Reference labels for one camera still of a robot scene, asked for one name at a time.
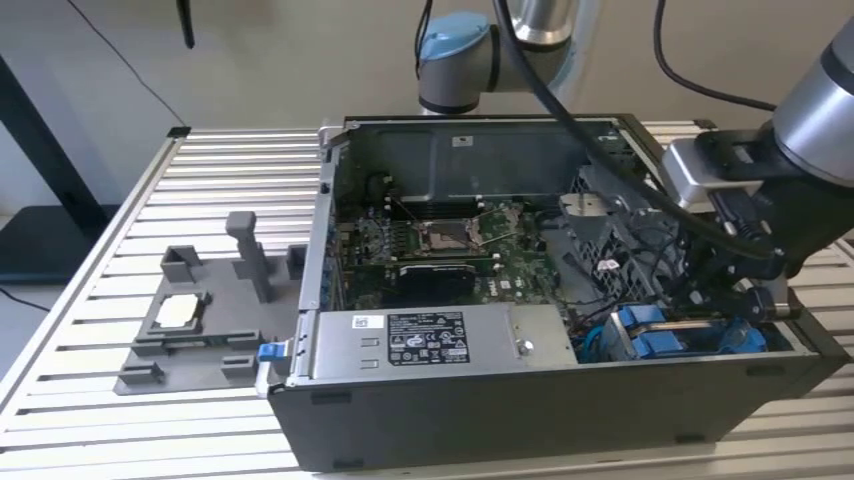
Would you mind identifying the black perforated drive cage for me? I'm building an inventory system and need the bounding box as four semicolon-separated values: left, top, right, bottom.
569;199;669;302

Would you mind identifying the silver round metal plate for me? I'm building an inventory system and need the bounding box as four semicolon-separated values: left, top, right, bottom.
557;192;619;221

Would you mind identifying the green motherboard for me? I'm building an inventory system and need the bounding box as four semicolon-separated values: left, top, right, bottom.
332;197;568;311

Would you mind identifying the silver CPU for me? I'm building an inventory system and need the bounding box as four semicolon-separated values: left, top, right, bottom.
153;293;205;329

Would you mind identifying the black hanging rod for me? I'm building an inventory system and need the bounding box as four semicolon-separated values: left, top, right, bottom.
174;0;196;50

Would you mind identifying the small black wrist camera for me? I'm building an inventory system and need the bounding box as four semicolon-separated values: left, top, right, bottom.
744;284;803;322

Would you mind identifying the black graphics card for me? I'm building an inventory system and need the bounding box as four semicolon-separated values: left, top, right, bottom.
396;262;479;307

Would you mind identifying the black wire with white connector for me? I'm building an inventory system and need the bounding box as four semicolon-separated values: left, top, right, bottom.
563;252;625;282

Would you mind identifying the black open PC case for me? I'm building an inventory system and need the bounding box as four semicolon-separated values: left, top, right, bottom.
254;112;848;474

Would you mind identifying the black RAM slot bank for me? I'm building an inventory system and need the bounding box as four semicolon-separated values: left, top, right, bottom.
397;197;483;220
396;252;503;266

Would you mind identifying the grey parts rack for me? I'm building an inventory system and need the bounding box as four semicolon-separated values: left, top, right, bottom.
113;211;309;399

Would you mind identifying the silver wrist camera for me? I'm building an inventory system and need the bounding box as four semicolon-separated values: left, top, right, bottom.
659;132;783;212

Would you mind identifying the silver power supply unit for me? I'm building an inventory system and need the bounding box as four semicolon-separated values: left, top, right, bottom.
309;304;579;381

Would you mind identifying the hard disk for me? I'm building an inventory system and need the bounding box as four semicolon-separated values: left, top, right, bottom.
611;303;748;362

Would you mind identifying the CPU socket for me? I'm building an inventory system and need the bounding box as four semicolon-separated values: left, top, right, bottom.
409;218;483;254

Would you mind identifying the blue wire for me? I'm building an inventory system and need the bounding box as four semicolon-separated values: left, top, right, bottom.
577;322;605;361

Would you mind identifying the grey disk bay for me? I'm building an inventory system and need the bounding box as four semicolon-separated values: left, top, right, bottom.
603;299;779;364

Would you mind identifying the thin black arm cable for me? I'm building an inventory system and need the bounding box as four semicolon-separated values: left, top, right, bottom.
412;0;435;50

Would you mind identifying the thin black wall cable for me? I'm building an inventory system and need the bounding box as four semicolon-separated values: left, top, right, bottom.
65;0;192;127

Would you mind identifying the thick black cable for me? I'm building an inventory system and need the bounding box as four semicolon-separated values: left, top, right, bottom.
491;0;780;260
651;0;780;112

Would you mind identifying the black stand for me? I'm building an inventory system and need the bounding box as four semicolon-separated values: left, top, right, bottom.
0;54;118;286

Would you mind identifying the black floor cable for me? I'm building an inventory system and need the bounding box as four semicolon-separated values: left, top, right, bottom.
0;287;52;314

